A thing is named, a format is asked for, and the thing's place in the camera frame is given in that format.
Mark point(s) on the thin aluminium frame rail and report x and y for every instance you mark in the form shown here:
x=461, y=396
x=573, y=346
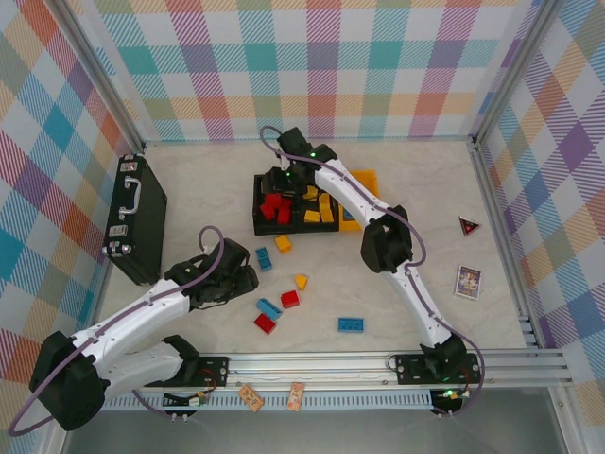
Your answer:
x=212, y=140

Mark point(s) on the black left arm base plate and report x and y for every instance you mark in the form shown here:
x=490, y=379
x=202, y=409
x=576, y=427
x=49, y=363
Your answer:
x=212, y=371

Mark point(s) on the black plastic bin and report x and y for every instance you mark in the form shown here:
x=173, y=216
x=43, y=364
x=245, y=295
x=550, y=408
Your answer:
x=316, y=228
x=264, y=228

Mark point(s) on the orange paper ticket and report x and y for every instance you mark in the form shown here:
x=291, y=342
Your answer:
x=250, y=398
x=295, y=396

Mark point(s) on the colourful printed card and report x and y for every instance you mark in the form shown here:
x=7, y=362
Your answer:
x=468, y=281

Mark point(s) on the yellow plastic bin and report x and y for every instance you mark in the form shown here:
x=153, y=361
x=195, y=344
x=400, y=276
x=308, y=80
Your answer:
x=366, y=182

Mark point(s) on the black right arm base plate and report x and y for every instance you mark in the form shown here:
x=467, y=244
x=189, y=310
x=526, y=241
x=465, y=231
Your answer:
x=411, y=371

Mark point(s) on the aluminium side rail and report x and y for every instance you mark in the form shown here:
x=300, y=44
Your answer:
x=494, y=198

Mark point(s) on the wide aluminium frame rail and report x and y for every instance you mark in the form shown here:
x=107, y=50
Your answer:
x=307, y=371

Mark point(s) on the grey metal sheet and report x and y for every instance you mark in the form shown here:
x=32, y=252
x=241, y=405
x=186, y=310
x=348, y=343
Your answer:
x=307, y=435

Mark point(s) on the aluminium frame post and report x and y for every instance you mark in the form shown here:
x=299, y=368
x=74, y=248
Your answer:
x=105, y=71
x=513, y=71

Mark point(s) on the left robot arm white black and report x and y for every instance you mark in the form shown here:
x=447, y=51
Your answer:
x=132, y=317

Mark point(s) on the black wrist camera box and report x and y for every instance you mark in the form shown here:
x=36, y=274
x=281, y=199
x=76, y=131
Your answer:
x=293, y=140
x=231, y=253

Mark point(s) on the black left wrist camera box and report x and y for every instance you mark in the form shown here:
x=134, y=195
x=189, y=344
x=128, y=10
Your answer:
x=231, y=253

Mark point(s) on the yellow lego brick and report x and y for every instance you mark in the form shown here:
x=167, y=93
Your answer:
x=312, y=216
x=326, y=213
x=283, y=243
x=300, y=282
x=325, y=198
x=309, y=193

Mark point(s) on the red black triangular token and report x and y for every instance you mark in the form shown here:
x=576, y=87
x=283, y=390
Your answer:
x=469, y=227

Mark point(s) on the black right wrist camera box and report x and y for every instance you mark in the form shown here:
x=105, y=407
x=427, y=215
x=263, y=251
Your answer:
x=293, y=140

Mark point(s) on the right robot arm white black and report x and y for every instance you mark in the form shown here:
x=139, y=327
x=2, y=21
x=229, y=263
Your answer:
x=416, y=293

